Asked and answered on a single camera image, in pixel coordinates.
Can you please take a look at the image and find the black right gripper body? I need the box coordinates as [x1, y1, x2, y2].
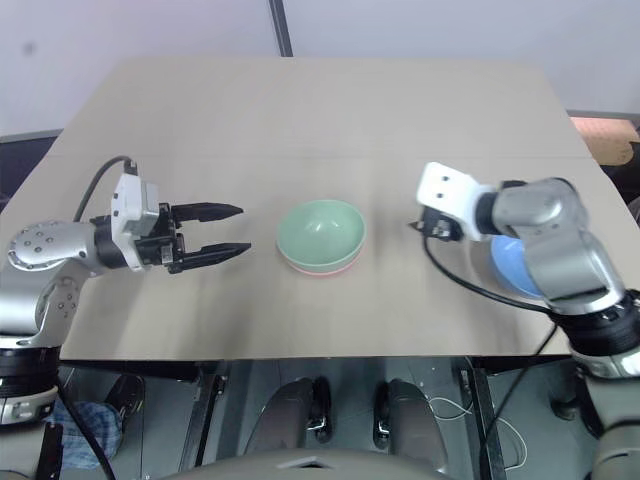
[418, 204, 465, 244]

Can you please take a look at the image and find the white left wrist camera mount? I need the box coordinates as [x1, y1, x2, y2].
[109, 172, 162, 272]

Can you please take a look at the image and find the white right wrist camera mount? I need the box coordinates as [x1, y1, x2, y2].
[415, 161, 497, 242]

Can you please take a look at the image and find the black metal table leg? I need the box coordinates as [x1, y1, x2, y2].
[191, 361, 229, 467]
[462, 356, 504, 480]

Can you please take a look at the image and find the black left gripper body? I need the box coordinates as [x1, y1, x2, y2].
[132, 202, 188, 275]

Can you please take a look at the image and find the brown cardboard box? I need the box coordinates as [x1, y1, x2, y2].
[568, 114, 640, 167]

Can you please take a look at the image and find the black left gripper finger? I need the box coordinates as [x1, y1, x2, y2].
[167, 242, 253, 276]
[172, 201, 245, 228]

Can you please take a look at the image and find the thin white wire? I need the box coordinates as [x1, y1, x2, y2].
[428, 396, 529, 472]

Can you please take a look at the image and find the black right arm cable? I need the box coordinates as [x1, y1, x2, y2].
[422, 233, 559, 480]

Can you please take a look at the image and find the blue bowl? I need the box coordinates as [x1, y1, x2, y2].
[489, 234, 545, 302]

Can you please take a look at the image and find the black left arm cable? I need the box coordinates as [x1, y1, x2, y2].
[73, 155, 140, 224]

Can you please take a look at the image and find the green bowl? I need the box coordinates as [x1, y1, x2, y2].
[276, 199, 367, 267]

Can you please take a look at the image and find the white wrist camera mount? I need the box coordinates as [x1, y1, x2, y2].
[109, 172, 162, 272]
[415, 161, 497, 242]

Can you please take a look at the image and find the grey robot torso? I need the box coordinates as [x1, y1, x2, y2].
[162, 446, 454, 480]

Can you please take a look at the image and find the dark vertical wall strip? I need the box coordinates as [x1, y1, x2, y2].
[266, 0, 294, 58]

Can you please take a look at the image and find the pink bowl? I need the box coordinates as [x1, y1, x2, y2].
[278, 243, 365, 278]

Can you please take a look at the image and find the black shoe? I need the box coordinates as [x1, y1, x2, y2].
[101, 373, 147, 426]

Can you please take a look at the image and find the blue plaid cloth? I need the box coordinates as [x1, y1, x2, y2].
[43, 398, 125, 474]

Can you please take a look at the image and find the dark rounded robot leg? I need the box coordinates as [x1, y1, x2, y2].
[373, 377, 451, 474]
[253, 376, 332, 454]

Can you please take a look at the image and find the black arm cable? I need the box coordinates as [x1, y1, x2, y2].
[422, 233, 559, 480]
[73, 155, 140, 224]

